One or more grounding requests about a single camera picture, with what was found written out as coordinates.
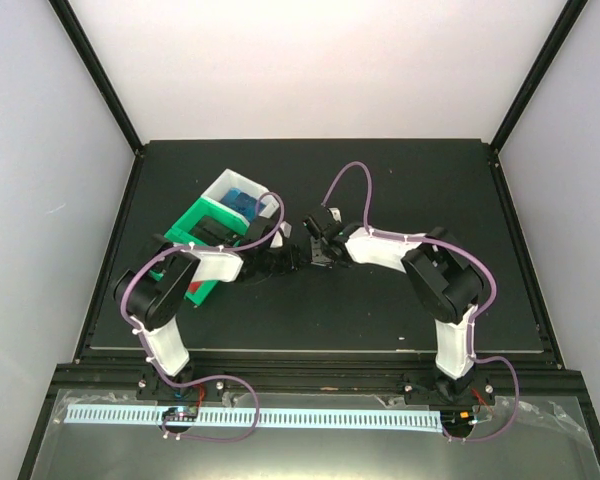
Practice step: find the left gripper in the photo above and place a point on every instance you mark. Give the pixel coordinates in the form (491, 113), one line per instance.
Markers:
(292, 264)

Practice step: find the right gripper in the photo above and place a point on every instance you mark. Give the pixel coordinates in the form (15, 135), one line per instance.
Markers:
(317, 254)

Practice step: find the red credit card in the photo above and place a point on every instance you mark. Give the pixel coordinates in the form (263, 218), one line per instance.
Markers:
(196, 288)

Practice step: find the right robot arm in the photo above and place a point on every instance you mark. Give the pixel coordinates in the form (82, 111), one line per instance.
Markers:
(444, 281)

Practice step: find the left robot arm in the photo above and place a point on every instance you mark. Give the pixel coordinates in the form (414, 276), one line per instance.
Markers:
(150, 293)

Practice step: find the blue cards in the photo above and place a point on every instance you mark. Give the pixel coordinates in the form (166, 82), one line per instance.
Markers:
(240, 202)

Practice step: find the black cards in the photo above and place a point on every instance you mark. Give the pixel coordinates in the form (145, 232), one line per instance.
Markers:
(212, 232)

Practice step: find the clear white plastic bin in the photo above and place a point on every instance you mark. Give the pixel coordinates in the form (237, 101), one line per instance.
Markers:
(266, 205)

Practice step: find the green plastic bin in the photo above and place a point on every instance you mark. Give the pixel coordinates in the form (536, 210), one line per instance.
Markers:
(202, 207)
(178, 235)

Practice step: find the left small circuit board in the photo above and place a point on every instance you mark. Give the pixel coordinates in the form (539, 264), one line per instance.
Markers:
(179, 414)

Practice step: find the small circuit board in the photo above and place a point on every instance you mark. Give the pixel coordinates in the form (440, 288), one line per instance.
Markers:
(459, 418)
(179, 414)

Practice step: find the right small circuit board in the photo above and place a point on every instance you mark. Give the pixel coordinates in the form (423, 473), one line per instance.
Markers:
(459, 418)

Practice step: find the clear acrylic sheet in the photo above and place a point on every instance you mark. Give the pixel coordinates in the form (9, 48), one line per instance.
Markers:
(538, 438)

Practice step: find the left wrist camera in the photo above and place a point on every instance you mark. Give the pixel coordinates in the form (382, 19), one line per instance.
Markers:
(282, 235)

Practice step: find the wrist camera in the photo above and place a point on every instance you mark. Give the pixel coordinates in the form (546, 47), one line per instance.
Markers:
(336, 214)
(282, 235)

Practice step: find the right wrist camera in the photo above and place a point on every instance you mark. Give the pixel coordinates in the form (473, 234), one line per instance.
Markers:
(336, 214)

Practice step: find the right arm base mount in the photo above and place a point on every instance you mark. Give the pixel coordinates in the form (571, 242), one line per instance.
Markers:
(432, 387)

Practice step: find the white slotted cable duct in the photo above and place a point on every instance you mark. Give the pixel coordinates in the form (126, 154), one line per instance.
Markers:
(145, 415)

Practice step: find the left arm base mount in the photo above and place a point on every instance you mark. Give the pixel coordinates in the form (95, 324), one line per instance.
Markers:
(152, 386)

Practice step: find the black aluminium front rail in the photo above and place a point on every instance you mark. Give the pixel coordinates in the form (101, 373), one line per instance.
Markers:
(276, 376)

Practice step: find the left black frame post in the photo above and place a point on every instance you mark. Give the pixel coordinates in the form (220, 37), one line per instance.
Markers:
(81, 43)

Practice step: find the black frame post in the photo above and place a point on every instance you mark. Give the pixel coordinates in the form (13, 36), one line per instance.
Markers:
(81, 43)
(552, 45)

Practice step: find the right black frame post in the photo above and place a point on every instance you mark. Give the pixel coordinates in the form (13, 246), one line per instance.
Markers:
(552, 45)

